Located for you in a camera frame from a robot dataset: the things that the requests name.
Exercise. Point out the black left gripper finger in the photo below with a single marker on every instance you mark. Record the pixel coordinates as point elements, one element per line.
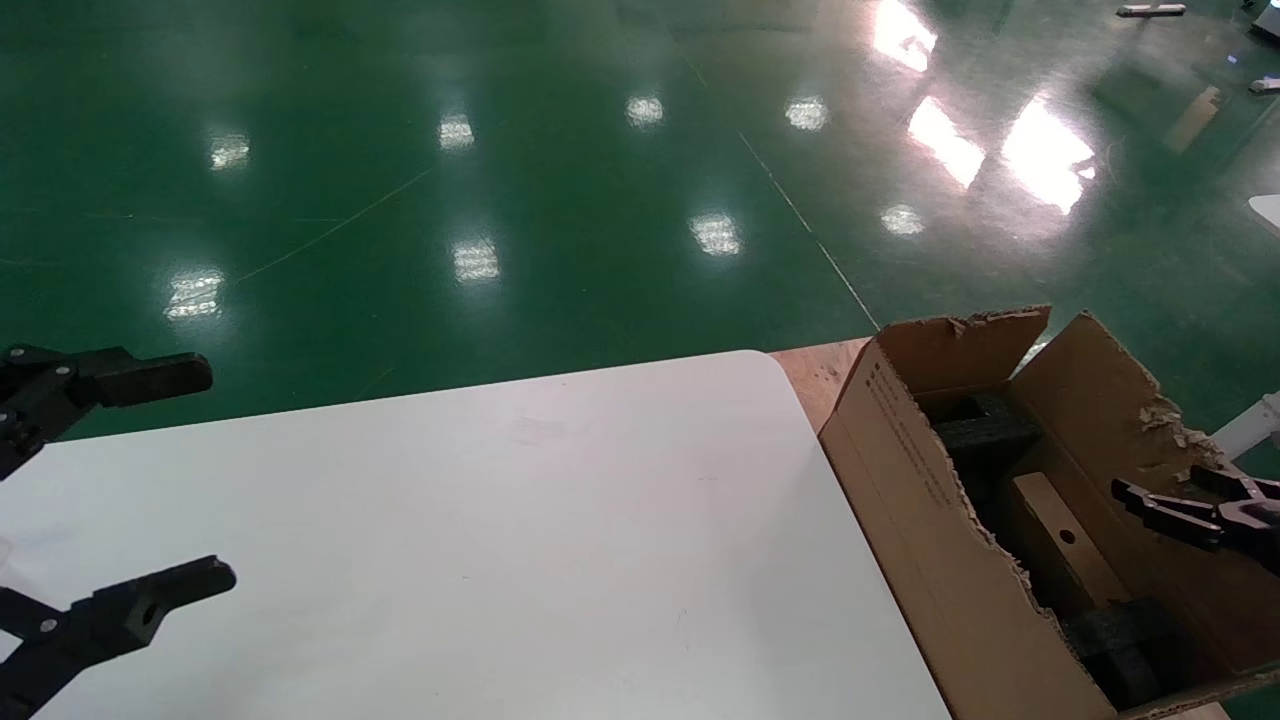
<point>120,615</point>
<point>150,378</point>

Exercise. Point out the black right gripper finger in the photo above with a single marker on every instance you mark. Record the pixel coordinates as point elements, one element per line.
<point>1235,485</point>
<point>1170,515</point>

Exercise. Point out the small brown box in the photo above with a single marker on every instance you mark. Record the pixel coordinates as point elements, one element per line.
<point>1060,540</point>

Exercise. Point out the big cardboard box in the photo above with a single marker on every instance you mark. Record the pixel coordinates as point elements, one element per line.
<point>900,500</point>

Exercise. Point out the black foam block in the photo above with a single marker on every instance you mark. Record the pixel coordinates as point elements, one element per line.
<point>1120,650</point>
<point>985,430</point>

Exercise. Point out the white rounded panel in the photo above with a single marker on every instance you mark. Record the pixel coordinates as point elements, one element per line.
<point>1265,212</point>

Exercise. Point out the wooden platform board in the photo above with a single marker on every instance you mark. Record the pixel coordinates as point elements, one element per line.
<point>815,380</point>

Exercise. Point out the grey floor foot bar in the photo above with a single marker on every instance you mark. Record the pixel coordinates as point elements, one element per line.
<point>1265,85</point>
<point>1150,10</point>

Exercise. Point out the grey machine base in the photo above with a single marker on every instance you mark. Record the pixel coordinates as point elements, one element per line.
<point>1268,20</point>

